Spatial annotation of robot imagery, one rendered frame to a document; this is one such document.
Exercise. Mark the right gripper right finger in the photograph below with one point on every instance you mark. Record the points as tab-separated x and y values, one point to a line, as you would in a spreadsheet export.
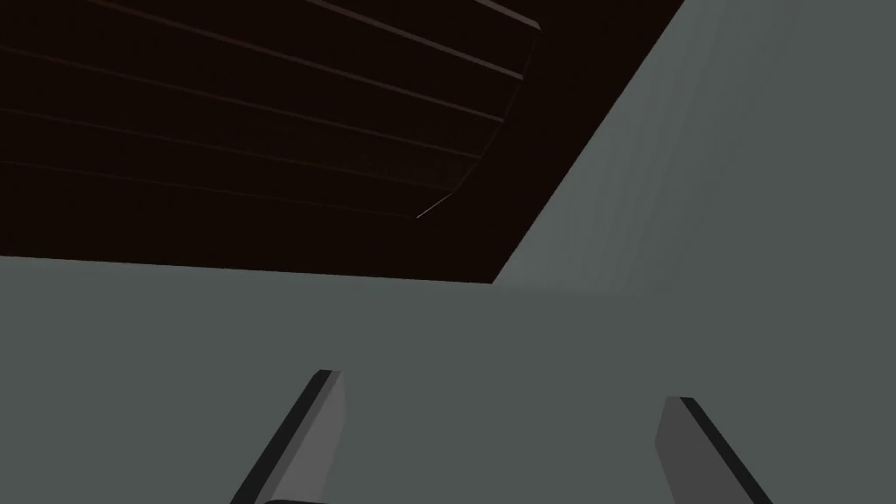
696	458

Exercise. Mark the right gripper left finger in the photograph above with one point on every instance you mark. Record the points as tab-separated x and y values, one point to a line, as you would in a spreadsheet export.
302	449

